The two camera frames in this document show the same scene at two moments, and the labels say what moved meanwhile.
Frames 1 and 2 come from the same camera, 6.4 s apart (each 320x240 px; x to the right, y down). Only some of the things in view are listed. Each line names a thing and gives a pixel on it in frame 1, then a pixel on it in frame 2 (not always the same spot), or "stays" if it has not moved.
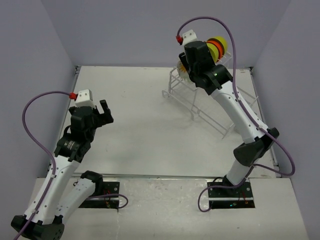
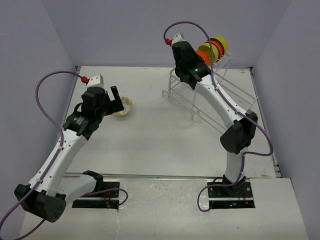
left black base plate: [106, 202] stays
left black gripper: [104, 118] to [114, 105]
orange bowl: [220, 48] stays
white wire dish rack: [184, 92] stays
